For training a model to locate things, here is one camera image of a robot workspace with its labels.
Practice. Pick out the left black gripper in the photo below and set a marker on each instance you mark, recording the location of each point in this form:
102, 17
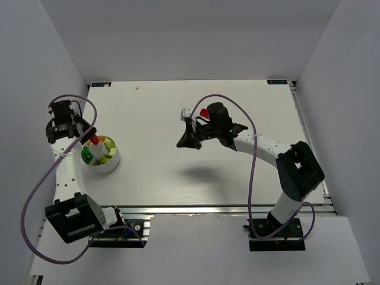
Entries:
86, 132

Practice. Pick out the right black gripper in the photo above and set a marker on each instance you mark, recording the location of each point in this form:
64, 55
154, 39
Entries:
195, 132

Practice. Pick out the red sloped lego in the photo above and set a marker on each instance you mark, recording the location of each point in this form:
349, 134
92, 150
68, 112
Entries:
94, 139

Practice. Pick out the lime lego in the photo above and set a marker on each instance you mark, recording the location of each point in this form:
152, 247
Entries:
109, 144
114, 152

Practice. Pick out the dark green square lego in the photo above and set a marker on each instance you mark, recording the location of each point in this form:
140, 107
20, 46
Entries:
87, 157

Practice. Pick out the red rectangular lego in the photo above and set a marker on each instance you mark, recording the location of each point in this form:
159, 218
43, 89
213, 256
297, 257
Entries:
204, 113

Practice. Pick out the dark green long lego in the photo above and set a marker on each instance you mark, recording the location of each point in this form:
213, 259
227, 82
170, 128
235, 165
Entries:
101, 162

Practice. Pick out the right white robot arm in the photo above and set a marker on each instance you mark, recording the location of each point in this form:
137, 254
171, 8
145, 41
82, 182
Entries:
298, 170

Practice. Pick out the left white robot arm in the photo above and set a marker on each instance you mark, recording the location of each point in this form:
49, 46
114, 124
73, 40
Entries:
74, 143

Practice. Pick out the white round divided container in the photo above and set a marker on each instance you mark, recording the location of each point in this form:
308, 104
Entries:
100, 151

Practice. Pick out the left blue table label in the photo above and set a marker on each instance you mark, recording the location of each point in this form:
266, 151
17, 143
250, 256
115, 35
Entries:
100, 84

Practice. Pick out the blue table label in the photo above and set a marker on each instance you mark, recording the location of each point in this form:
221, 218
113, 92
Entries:
100, 84
277, 82

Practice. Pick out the right blue table label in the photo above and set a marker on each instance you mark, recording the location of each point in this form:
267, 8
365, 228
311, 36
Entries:
277, 82

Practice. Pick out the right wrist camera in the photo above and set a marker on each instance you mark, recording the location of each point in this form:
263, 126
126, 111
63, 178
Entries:
186, 117

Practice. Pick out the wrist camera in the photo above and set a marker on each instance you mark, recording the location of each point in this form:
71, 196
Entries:
186, 117
50, 110

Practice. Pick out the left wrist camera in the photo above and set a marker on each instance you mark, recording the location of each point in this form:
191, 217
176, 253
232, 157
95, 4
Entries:
50, 110

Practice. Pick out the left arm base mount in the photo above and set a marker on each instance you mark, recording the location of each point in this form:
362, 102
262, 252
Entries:
125, 233

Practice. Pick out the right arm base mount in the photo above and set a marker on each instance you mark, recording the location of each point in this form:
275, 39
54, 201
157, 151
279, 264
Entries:
286, 240

